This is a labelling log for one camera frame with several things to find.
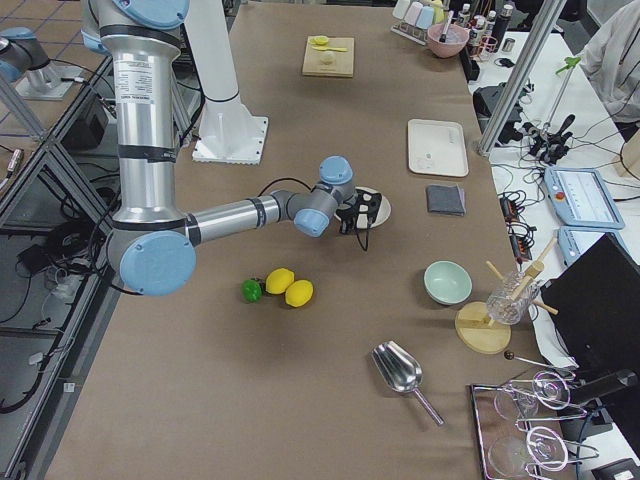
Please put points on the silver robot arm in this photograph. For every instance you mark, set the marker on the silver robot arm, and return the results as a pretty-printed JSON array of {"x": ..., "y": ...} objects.
[
  {"x": 152, "y": 243},
  {"x": 25, "y": 63}
]

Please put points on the wooden cup stand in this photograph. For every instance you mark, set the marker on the wooden cup stand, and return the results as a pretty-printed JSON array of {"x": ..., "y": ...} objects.
[{"x": 478, "y": 331}]

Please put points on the pink pastel cup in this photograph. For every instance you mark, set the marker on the pink pastel cup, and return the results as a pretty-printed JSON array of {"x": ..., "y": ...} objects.
[{"x": 413, "y": 13}]

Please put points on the white pastel cup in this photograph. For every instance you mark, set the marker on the white pastel cup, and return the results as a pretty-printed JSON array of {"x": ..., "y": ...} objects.
[{"x": 400, "y": 9}]

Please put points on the pink ice bowl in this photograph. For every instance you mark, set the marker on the pink ice bowl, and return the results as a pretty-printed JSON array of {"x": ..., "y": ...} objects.
[{"x": 456, "y": 39}]

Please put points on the black monitor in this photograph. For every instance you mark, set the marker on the black monitor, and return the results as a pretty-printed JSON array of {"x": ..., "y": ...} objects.
[{"x": 597, "y": 298}]

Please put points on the silver metal scoop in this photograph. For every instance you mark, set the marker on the silver metal scoop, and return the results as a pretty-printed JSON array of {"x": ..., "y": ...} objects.
[{"x": 403, "y": 374}]

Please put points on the cream round plate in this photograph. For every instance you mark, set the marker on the cream round plate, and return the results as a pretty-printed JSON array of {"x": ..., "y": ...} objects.
[{"x": 384, "y": 210}]

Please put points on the blue pastel cup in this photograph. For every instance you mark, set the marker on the blue pastel cup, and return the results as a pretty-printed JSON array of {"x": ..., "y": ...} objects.
[{"x": 425, "y": 18}]

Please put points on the lower yellow lemon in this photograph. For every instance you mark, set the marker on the lower yellow lemon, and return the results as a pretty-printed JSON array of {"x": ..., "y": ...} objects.
[{"x": 279, "y": 280}]

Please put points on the green lime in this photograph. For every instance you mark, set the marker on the green lime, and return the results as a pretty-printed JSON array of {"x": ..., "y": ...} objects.
[{"x": 252, "y": 290}]

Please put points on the upper teach pendant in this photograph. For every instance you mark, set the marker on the upper teach pendant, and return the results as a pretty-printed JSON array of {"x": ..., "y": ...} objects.
[{"x": 580, "y": 198}]

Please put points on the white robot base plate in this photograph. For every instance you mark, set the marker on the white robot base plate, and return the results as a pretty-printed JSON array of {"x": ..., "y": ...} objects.
[{"x": 232, "y": 140}]

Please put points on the clear glass cup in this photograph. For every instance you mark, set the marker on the clear glass cup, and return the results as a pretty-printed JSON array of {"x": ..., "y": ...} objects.
[{"x": 508, "y": 302}]

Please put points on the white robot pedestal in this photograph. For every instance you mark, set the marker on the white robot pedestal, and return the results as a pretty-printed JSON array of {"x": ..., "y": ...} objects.
[{"x": 208, "y": 37}]

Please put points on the aluminium frame post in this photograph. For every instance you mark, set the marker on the aluminium frame post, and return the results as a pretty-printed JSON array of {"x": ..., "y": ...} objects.
[{"x": 542, "y": 26}]

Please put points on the metal ice scoop handle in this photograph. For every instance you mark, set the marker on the metal ice scoop handle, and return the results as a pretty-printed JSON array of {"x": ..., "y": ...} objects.
[{"x": 446, "y": 26}]

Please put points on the lemon slices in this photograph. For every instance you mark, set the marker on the lemon slices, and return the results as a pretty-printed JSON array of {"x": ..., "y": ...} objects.
[{"x": 318, "y": 40}]

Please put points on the yellow lemon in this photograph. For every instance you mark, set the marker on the yellow lemon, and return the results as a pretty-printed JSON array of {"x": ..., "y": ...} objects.
[
  {"x": 279, "y": 280},
  {"x": 299, "y": 293}
]

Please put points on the upper yellow lemon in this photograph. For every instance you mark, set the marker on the upper yellow lemon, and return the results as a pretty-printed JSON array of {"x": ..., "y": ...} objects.
[{"x": 299, "y": 293}]

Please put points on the yellow pastel cup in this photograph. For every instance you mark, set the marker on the yellow pastel cup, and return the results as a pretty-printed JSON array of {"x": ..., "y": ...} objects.
[{"x": 437, "y": 4}]

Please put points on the grey folded cloth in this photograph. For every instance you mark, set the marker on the grey folded cloth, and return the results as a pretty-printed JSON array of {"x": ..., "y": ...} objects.
[{"x": 446, "y": 199}]

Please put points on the cream rabbit tray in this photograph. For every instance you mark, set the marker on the cream rabbit tray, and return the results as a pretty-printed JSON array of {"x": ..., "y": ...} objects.
[{"x": 436, "y": 148}]

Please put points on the yellow plastic knife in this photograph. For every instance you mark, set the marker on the yellow plastic knife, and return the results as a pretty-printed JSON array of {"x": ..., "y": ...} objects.
[{"x": 329, "y": 48}]

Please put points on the teach pendant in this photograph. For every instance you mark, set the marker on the teach pendant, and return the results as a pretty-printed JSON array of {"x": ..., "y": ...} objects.
[
  {"x": 574, "y": 241},
  {"x": 580, "y": 198}
]

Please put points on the black glass tray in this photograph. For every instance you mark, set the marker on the black glass tray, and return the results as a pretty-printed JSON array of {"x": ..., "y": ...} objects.
[{"x": 603, "y": 447}]

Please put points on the wooden cutting board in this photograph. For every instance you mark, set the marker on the wooden cutting board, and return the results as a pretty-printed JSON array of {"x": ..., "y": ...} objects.
[{"x": 330, "y": 64}]

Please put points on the mint green bowl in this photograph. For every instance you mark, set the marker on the mint green bowl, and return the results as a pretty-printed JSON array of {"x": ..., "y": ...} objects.
[{"x": 447, "y": 283}]

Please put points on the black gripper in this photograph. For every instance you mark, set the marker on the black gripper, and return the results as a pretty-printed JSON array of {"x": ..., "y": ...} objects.
[{"x": 347, "y": 218}]

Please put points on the lower teach pendant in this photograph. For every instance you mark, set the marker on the lower teach pendant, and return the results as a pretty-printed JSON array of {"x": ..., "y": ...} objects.
[{"x": 574, "y": 241}]

